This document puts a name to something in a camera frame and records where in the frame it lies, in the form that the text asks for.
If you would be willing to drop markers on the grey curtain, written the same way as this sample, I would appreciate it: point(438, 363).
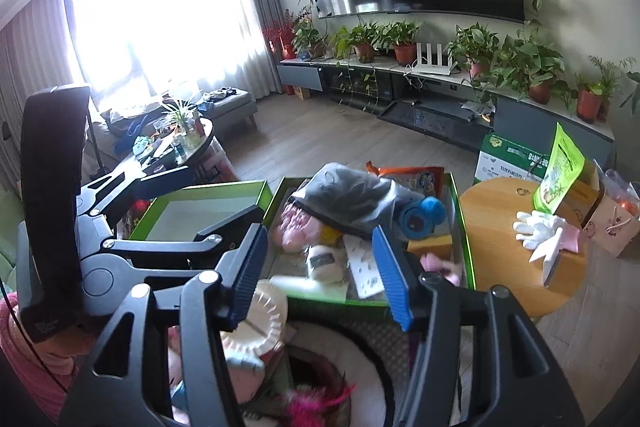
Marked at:
point(265, 32)

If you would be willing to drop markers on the white pleated paper plate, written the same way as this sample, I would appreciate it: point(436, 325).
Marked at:
point(260, 307)

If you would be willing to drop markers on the round wooden table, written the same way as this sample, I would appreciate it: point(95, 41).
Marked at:
point(495, 227)

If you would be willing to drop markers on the green cardboard box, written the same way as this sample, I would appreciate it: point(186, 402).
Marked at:
point(462, 227)
point(210, 212)

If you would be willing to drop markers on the orange red snack packet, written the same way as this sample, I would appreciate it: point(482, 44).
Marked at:
point(425, 179)

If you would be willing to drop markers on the white gloves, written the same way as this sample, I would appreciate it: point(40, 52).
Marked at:
point(537, 227)

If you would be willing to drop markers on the pink plush toy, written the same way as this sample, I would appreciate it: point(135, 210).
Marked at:
point(435, 264)

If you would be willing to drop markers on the red flowering potted plant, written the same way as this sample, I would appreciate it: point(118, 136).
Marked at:
point(285, 37)

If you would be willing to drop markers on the dark glass side table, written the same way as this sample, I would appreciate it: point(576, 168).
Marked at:
point(195, 152)

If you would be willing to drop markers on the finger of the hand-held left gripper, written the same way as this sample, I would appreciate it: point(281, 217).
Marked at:
point(125, 182)
point(215, 234)

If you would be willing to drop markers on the small spider plant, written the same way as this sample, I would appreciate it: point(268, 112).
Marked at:
point(182, 122)

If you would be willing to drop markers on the pink fluffy item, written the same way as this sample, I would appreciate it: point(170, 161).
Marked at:
point(297, 227)

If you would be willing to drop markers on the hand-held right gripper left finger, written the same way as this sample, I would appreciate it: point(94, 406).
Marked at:
point(247, 272)

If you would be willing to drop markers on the orange yellow box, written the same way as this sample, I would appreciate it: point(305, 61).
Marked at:
point(430, 246)

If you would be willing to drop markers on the cream plush with dark label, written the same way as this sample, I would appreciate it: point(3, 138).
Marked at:
point(325, 267)

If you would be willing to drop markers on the magenta feather toy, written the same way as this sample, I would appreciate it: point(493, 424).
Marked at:
point(310, 409)

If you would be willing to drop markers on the yellow block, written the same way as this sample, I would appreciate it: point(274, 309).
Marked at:
point(332, 235)

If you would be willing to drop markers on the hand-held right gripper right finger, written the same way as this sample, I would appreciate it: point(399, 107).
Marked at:
point(392, 277)

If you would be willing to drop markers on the grey sofa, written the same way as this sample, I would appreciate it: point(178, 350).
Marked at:
point(235, 107)

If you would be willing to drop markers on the grey zip pouch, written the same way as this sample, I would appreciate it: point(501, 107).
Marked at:
point(350, 197)

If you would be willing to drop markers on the person's left forearm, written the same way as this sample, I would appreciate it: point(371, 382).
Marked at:
point(30, 357)

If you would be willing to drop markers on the white hair clip card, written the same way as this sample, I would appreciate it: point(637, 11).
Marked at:
point(360, 272)

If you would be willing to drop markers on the green standing pouch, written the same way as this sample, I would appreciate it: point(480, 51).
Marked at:
point(557, 172)

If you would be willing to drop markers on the white router with antennas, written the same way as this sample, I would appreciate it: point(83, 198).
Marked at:
point(435, 64)

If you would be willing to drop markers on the blue fuzzy roll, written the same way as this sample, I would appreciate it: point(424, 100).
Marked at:
point(420, 217)

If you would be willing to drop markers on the green white carton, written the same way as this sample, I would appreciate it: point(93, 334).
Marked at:
point(500, 162)

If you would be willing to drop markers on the row of potted plants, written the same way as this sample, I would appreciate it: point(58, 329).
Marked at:
point(530, 62)

